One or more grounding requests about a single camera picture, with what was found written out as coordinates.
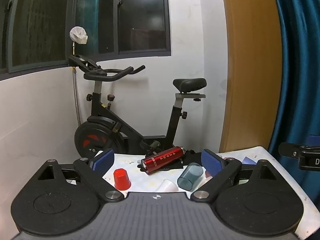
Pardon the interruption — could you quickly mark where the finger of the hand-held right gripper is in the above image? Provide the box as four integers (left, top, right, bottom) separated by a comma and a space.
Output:
278, 142, 304, 159

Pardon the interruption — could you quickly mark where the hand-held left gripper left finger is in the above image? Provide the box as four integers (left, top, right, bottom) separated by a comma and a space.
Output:
37, 149, 125, 203

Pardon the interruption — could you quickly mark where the metal flexible hose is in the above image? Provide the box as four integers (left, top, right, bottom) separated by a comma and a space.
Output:
72, 66, 81, 126

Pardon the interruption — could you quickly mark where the white paper cup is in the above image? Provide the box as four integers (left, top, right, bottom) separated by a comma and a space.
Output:
155, 179, 179, 193

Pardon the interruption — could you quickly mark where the transparent blue-grey cup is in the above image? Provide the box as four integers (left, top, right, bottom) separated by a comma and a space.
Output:
177, 162, 204, 190

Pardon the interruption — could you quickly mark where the black exercise bike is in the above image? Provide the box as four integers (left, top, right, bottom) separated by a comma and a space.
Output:
68, 54, 208, 159

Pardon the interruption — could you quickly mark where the blue curtain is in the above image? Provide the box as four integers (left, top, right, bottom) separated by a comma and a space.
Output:
268, 0, 320, 153

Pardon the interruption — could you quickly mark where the blue paper piece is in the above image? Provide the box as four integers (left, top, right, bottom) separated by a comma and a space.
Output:
241, 156, 257, 166

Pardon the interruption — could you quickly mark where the yellow wooden door panel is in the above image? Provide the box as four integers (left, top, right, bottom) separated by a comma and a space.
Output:
219, 0, 283, 153

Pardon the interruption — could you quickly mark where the red metal bottle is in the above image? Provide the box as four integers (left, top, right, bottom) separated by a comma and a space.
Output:
140, 146, 186, 175

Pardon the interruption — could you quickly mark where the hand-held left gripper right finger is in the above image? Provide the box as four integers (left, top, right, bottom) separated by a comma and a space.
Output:
191, 149, 278, 203

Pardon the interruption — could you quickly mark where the black cloth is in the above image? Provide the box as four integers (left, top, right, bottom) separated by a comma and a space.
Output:
137, 150, 208, 172

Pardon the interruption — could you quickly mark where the dark framed window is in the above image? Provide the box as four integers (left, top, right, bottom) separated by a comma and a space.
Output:
0, 0, 172, 74

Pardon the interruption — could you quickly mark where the red plastic cup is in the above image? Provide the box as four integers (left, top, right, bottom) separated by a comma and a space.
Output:
113, 168, 132, 189

